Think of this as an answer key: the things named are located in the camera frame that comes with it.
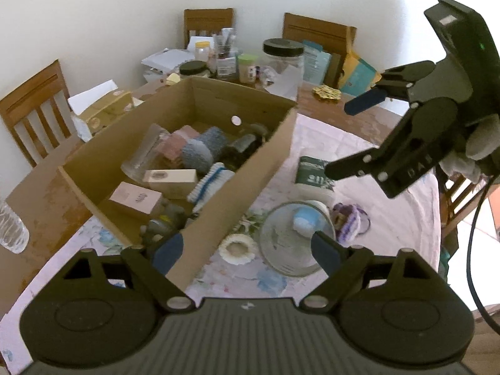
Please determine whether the person's right hand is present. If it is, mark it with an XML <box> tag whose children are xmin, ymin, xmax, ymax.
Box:
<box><xmin>443</xmin><ymin>115</ymin><xmax>500</xmax><ymax>182</ymax></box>

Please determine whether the purple crochet piece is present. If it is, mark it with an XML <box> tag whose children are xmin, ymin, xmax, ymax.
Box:
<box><xmin>332</xmin><ymin>202</ymin><xmax>370</xmax><ymax>245</ymax></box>

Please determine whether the yellow lid plastic jar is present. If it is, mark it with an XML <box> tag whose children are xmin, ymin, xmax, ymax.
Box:
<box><xmin>194</xmin><ymin>41</ymin><xmax>213</xmax><ymax>72</ymax></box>

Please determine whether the pink carton box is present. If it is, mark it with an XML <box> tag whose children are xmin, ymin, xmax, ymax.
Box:
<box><xmin>108</xmin><ymin>182</ymin><xmax>163</xmax><ymax>219</ymax></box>

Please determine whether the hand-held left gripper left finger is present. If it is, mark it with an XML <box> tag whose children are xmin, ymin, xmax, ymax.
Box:
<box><xmin>62</xmin><ymin>231</ymin><xmax>196</xmax><ymax>313</ymax></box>

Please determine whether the black cable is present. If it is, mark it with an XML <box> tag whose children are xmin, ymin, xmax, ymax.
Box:
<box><xmin>467</xmin><ymin>176</ymin><xmax>500</xmax><ymax>334</ymax></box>

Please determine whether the teal booklet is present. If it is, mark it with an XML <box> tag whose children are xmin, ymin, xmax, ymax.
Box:
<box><xmin>344</xmin><ymin>60</ymin><xmax>381</xmax><ymax>96</ymax></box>

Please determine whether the yellow envelope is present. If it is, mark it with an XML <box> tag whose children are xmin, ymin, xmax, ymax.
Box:
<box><xmin>338</xmin><ymin>47</ymin><xmax>362</xmax><ymax>87</ymax></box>

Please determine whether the blue knit cloth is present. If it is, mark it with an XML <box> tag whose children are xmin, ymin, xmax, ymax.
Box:
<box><xmin>180</xmin><ymin>127</ymin><xmax>231</xmax><ymax>174</ymax></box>

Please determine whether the white paper sheet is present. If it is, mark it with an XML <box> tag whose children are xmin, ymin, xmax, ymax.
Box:
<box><xmin>267</xmin><ymin>64</ymin><xmax>301</xmax><ymax>100</ymax></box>

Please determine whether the clear glass bowl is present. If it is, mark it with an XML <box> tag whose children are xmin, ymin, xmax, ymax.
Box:
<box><xmin>260</xmin><ymin>201</ymin><xmax>337</xmax><ymax>278</ymax></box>

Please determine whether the wooden chair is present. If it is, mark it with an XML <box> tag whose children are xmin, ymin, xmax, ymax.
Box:
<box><xmin>0</xmin><ymin>59</ymin><xmax>75</xmax><ymax>168</ymax></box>
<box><xmin>282</xmin><ymin>12</ymin><xmax>357</xmax><ymax>90</ymax></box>
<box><xmin>439</xmin><ymin>164</ymin><xmax>483</xmax><ymax>251</ymax></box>
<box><xmin>183</xmin><ymin>8</ymin><xmax>235</xmax><ymax>49</ymax></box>

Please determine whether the pink knit cloth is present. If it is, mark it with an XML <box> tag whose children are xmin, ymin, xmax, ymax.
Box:
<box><xmin>158</xmin><ymin>125</ymin><xmax>202</xmax><ymax>168</ymax></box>

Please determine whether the tissue box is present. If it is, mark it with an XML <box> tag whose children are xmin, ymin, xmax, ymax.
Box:
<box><xmin>68</xmin><ymin>80</ymin><xmax>135</xmax><ymax>143</ymax></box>

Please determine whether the yellow crochet coaster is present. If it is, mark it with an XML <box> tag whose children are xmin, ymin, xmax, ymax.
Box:
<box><xmin>312</xmin><ymin>84</ymin><xmax>342</xmax><ymax>103</ymax></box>

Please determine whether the short black lid jar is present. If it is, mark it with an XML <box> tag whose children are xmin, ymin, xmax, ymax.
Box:
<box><xmin>179</xmin><ymin>61</ymin><xmax>209</xmax><ymax>79</ymax></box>

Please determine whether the teal packet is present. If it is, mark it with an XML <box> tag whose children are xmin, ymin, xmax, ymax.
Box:
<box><xmin>302</xmin><ymin>40</ymin><xmax>333</xmax><ymax>84</ymax></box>

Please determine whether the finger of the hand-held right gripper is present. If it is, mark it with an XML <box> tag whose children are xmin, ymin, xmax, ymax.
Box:
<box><xmin>344</xmin><ymin>60</ymin><xmax>437</xmax><ymax>117</ymax></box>
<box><xmin>323</xmin><ymin>102</ymin><xmax>419</xmax><ymax>179</ymax></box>

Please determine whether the green lid bottle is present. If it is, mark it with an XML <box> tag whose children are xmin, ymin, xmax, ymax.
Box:
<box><xmin>237</xmin><ymin>54</ymin><xmax>258</xmax><ymax>84</ymax></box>

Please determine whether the beige carton box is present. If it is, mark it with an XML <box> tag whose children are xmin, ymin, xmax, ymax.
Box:
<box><xmin>141</xmin><ymin>169</ymin><xmax>199</xmax><ymax>200</ymax></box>

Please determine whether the blue white puff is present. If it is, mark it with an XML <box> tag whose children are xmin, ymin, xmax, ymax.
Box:
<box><xmin>292</xmin><ymin>208</ymin><xmax>327</xmax><ymax>237</ymax></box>

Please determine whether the white crochet ring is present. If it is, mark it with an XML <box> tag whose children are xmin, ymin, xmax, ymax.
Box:
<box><xmin>218</xmin><ymin>233</ymin><xmax>256</xmax><ymax>265</ymax></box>

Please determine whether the dark glass jar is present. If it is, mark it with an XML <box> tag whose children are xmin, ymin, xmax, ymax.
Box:
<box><xmin>222</xmin><ymin>123</ymin><xmax>270</xmax><ymax>173</ymax></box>

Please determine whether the grey plush toy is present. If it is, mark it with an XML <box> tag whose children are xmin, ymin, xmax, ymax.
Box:
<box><xmin>141</xmin><ymin>199</ymin><xmax>188</xmax><ymax>251</ymax></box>

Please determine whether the clear plastic cup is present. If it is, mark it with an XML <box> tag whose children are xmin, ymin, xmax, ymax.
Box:
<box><xmin>120</xmin><ymin>123</ymin><xmax>173</xmax><ymax>182</ymax></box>

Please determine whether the green white pouch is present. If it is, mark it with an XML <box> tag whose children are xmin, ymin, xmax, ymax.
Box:
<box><xmin>295</xmin><ymin>156</ymin><xmax>337</xmax><ymax>192</ymax></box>

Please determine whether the large black lid jar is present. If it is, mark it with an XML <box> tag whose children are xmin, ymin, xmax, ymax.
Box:
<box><xmin>262</xmin><ymin>38</ymin><xmax>305</xmax><ymax>87</ymax></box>

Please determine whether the cardboard box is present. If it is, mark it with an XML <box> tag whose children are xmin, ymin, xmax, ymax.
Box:
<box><xmin>58</xmin><ymin>76</ymin><xmax>299</xmax><ymax>288</ymax></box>

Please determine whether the pile of white papers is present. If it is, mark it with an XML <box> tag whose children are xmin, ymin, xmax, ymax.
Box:
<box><xmin>141</xmin><ymin>48</ymin><xmax>196</xmax><ymax>83</ymax></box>

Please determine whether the clear pen holder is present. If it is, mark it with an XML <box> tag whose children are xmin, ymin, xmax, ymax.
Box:
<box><xmin>213</xmin><ymin>27</ymin><xmax>239</xmax><ymax>79</ymax></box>

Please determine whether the white envelope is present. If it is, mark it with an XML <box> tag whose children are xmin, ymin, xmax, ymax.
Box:
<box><xmin>187</xmin><ymin>36</ymin><xmax>215</xmax><ymax>52</ymax></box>

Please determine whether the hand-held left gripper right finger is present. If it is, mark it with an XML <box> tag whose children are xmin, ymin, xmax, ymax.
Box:
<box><xmin>295</xmin><ymin>230</ymin><xmax>440</xmax><ymax>313</ymax></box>

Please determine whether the white sock with blue stripe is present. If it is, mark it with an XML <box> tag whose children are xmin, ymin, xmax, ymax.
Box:
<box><xmin>187</xmin><ymin>163</ymin><xmax>235</xmax><ymax>212</ymax></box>

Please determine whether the clear plastic water bottle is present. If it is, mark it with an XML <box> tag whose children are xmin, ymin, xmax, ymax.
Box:
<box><xmin>0</xmin><ymin>199</ymin><xmax>30</xmax><ymax>254</ymax></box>

